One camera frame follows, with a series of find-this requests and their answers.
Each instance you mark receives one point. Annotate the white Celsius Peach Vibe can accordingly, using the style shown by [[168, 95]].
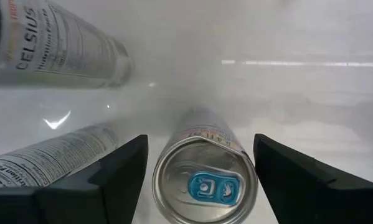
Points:
[[64, 46], [49, 161]]

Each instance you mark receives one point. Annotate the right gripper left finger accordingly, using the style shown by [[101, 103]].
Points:
[[96, 199]]

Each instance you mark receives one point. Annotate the blue silver Red Bull can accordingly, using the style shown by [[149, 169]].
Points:
[[205, 186]]

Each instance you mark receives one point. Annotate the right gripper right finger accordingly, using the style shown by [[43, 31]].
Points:
[[314, 193]]

